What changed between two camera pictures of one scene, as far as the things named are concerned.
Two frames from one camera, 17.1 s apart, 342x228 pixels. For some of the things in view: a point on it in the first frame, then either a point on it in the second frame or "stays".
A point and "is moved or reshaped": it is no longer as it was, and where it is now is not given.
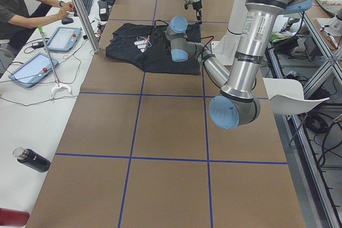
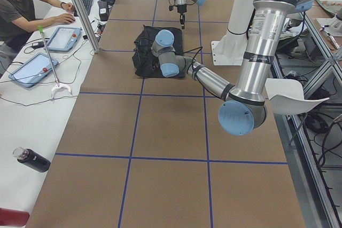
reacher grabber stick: (57, 84) stays
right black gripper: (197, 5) → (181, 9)
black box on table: (103, 10) stays
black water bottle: (30, 157) stays
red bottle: (13, 217) stays
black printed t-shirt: (148, 46) is moved or reshaped
